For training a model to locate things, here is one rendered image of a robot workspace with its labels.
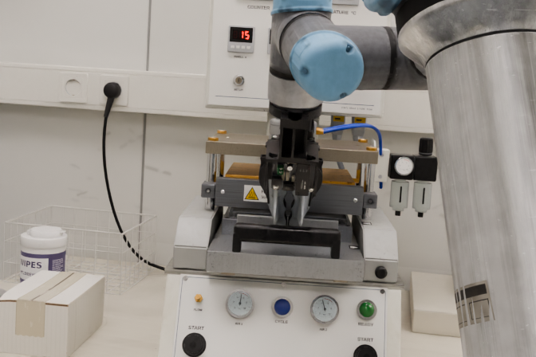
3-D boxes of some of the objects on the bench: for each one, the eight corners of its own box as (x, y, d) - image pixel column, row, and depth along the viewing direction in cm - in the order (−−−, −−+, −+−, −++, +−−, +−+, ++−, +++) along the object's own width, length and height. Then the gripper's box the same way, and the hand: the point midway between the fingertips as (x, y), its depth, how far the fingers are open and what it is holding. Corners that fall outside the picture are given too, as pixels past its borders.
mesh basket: (49, 258, 185) (51, 205, 183) (155, 269, 180) (157, 214, 179) (1, 282, 163) (3, 221, 161) (120, 296, 158) (123, 233, 157)
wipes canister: (31, 296, 154) (33, 222, 153) (72, 300, 153) (75, 226, 151) (9, 308, 146) (11, 230, 144) (53, 314, 144) (55, 235, 143)
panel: (166, 409, 106) (180, 273, 112) (385, 425, 105) (388, 288, 111) (164, 408, 104) (179, 271, 110) (387, 425, 103) (389, 285, 109)
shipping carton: (41, 316, 142) (43, 268, 141) (108, 324, 140) (110, 276, 139) (-11, 351, 124) (-10, 296, 123) (65, 360, 122) (66, 305, 121)
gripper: (259, 115, 99) (253, 254, 108) (330, 119, 98) (317, 259, 108) (263, 90, 106) (257, 223, 116) (329, 94, 106) (317, 227, 115)
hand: (287, 222), depth 114 cm, fingers closed, pressing on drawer
